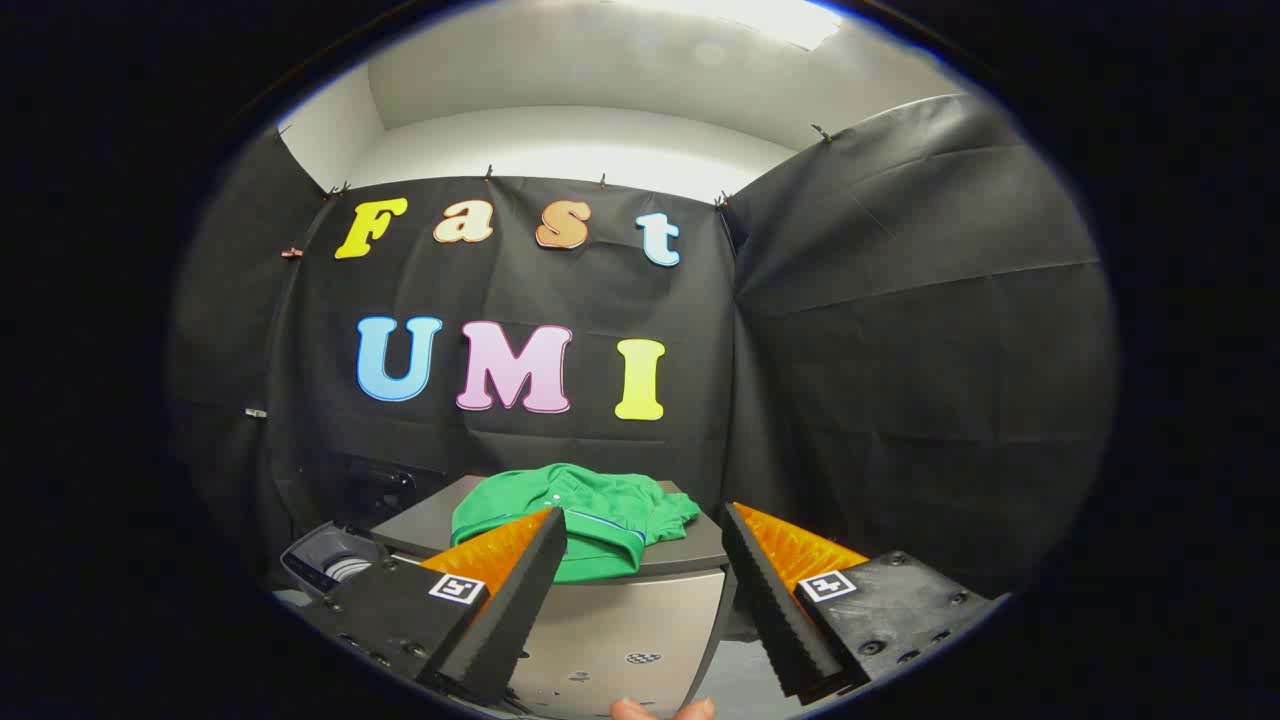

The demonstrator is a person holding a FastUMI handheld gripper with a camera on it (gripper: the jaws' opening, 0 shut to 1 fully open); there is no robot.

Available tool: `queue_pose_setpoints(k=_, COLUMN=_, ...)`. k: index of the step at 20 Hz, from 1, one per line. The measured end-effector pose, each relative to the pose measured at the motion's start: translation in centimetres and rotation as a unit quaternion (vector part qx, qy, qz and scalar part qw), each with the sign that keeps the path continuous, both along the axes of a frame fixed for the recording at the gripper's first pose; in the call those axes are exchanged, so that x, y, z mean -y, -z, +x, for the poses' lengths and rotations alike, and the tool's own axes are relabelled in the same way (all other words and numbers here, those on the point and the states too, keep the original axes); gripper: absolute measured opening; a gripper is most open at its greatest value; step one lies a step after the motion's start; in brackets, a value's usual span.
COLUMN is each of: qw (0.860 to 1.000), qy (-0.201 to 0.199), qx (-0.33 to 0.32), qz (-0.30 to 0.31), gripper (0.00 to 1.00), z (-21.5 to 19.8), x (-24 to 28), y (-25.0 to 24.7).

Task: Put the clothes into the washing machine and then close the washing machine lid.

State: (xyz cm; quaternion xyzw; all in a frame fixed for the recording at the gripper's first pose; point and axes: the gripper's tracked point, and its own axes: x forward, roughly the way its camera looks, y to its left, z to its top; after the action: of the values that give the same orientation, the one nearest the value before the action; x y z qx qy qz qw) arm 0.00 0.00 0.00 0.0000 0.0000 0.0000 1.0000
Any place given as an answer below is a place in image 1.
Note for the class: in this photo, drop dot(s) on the dark washing machine lid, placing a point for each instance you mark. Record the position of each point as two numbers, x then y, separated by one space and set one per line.
385 490

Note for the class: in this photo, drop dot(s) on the grey cabinet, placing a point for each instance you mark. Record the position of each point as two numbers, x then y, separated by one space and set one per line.
625 625

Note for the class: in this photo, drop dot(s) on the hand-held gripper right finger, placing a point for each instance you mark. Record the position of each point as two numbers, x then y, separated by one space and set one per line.
775 620

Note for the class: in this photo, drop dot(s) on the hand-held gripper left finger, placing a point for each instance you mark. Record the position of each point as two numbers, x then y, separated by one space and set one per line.
505 620

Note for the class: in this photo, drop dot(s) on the black backdrop cloth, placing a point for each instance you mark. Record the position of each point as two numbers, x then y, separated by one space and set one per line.
880 350

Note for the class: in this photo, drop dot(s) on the green polo shirt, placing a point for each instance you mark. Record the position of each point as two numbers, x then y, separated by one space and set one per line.
600 500

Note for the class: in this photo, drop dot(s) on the grey washing machine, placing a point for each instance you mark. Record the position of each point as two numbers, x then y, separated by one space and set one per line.
335 560

